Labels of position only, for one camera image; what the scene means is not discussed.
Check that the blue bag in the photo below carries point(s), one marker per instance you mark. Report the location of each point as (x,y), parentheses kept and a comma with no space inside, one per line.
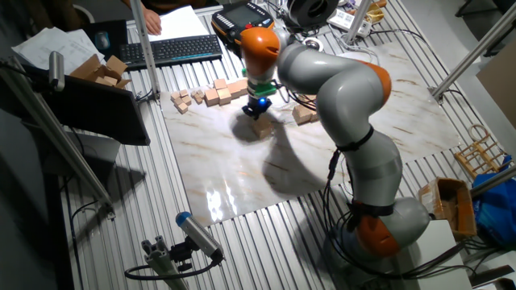
(498,213)

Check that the black monitor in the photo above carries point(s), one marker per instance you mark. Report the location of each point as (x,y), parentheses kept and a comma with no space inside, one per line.
(101,113)

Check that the white marble pattern sheet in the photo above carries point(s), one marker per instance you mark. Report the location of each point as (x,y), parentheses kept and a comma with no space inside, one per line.
(225,173)

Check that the slanted aluminium pole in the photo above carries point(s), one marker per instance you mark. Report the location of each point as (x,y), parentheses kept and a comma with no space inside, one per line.
(80,165)

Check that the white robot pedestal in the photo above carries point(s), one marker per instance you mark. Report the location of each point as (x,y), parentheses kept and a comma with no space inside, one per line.
(443,249)

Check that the aluminium frame post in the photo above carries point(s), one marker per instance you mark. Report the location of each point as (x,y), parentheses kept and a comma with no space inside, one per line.
(358,18)
(145,48)

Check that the silver camera blue cap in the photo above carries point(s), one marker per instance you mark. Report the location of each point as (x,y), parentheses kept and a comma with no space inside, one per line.
(199,235)

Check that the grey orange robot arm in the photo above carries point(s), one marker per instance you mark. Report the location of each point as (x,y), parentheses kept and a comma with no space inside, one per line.
(346,92)

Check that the black mouse pad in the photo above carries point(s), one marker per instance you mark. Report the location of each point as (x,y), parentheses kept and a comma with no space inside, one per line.
(117,32)

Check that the black computer keyboard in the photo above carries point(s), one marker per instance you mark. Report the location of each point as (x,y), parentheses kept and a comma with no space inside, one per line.
(171,50)

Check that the gold foil packet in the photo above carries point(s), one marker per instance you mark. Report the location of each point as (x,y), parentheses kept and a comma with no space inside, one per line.
(375,12)

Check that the bare person hand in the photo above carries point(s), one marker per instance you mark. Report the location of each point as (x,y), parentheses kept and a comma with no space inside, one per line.
(152,22)

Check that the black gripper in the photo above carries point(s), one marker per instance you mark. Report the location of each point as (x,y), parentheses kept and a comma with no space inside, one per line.
(257,105)

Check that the brown cardboard board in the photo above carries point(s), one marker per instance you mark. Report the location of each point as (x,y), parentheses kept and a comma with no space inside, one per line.
(500,84)

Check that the dark computer mouse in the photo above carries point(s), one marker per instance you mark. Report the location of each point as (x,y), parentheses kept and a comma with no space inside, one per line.
(102,39)

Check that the small wooden rack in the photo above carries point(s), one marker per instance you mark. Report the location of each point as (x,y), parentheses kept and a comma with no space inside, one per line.
(463,158)

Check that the silver depth camera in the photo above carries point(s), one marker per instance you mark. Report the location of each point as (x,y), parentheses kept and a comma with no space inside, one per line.
(56,70)

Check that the black filament spool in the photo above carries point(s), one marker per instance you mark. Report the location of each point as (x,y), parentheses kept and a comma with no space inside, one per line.
(312,12)

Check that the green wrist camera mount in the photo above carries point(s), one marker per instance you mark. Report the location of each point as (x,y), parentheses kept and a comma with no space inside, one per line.
(264,89)

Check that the open cardboard box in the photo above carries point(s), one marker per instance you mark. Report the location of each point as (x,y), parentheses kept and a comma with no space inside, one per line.
(101,72)

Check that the white paper sheet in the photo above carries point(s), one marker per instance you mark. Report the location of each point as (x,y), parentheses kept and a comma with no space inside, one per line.
(181,22)

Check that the aluminium profile camera mount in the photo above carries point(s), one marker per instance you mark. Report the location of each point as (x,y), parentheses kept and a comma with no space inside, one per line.
(161,262)

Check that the aluminium frame bar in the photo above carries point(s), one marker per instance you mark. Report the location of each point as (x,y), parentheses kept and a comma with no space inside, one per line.
(479,46)
(493,181)

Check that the black orange teach pendant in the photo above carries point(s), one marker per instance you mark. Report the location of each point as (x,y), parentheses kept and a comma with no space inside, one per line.
(230,18)

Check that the printed paper stack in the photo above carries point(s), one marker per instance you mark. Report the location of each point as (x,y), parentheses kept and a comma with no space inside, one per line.
(52,46)

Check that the medium wooden cube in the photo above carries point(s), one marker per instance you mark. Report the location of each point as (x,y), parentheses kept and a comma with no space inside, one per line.
(182,108)
(187,100)
(175,96)
(177,101)
(184,93)

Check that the white power strip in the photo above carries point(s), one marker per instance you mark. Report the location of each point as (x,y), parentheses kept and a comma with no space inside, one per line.
(342,18)

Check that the orange cardboard box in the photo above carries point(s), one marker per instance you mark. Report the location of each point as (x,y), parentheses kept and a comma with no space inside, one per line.
(451,201)

